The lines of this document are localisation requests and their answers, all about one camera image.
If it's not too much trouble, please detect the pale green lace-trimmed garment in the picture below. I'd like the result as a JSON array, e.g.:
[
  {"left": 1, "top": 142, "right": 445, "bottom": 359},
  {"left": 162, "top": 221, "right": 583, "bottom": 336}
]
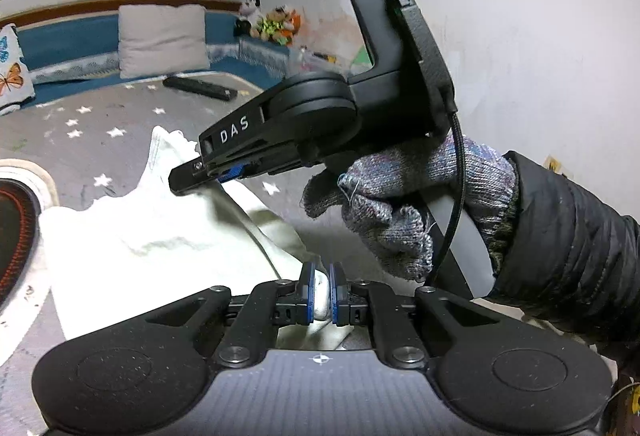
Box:
[{"left": 39, "top": 125, "right": 523, "bottom": 352}]

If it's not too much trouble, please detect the person's right hand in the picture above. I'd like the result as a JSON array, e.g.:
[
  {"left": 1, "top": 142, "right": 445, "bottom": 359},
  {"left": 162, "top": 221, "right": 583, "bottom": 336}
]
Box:
[{"left": 301, "top": 135, "right": 518, "bottom": 283}]

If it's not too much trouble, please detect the panda plush toy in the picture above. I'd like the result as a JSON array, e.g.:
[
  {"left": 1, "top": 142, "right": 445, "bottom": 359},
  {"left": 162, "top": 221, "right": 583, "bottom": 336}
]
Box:
[{"left": 234, "top": 0, "right": 264, "bottom": 37}]

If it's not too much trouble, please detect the blue sofa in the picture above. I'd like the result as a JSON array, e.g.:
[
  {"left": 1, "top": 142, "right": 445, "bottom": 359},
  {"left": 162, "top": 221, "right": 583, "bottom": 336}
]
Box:
[{"left": 0, "top": 6, "right": 301, "bottom": 117}]

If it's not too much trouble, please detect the butterfly print pillow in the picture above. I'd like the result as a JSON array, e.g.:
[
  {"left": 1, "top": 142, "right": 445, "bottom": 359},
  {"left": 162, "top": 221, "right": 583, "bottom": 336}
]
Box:
[{"left": 0, "top": 23, "right": 37, "bottom": 117}]

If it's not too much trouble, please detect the clear plastic box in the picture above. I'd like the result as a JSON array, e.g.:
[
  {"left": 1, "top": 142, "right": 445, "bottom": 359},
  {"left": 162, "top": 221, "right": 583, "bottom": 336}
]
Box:
[{"left": 287, "top": 47, "right": 351, "bottom": 79}]

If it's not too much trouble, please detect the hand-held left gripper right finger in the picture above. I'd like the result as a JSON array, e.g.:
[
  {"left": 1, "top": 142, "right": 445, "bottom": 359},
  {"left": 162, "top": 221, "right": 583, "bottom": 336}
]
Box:
[{"left": 329, "top": 262, "right": 501, "bottom": 369}]

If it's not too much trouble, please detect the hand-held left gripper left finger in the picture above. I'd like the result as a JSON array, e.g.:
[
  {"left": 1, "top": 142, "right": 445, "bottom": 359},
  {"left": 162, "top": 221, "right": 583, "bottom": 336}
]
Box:
[{"left": 145, "top": 262, "right": 317, "bottom": 369}]

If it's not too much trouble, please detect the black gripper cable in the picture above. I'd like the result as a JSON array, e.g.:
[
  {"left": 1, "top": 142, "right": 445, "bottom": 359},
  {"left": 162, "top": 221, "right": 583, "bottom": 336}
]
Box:
[{"left": 432, "top": 108, "right": 468, "bottom": 289}]

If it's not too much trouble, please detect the plain beige pillow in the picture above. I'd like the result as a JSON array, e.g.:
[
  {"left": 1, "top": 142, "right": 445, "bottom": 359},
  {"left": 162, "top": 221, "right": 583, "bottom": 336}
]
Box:
[{"left": 117, "top": 4, "right": 212, "bottom": 80}]

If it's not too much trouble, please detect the round black induction cooktop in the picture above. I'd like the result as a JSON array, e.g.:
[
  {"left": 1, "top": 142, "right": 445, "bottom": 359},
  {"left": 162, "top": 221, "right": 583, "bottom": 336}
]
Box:
[{"left": 0, "top": 180, "right": 38, "bottom": 302}]

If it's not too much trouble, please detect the person's right forearm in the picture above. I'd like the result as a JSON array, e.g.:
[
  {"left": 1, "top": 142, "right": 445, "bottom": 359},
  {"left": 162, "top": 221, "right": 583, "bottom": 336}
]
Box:
[{"left": 492, "top": 150, "right": 640, "bottom": 367}]

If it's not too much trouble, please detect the brown bear plush toy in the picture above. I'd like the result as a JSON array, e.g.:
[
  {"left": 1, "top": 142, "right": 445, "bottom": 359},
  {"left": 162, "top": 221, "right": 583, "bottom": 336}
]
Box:
[{"left": 257, "top": 6, "right": 288, "bottom": 44}]

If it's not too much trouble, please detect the grey star-print tablecloth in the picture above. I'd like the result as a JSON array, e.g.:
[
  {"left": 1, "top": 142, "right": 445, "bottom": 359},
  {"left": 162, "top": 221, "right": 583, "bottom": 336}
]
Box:
[{"left": 0, "top": 70, "right": 631, "bottom": 436}]

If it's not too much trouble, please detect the white cooktop ring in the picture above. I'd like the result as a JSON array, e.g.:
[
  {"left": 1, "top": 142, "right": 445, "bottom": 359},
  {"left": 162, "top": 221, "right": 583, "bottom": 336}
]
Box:
[{"left": 0, "top": 171, "right": 51, "bottom": 312}]

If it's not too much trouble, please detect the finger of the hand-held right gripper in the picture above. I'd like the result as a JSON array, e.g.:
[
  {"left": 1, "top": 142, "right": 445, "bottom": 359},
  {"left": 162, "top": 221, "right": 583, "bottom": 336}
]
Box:
[
  {"left": 169, "top": 158, "right": 223, "bottom": 195},
  {"left": 217, "top": 162, "right": 262, "bottom": 183}
]

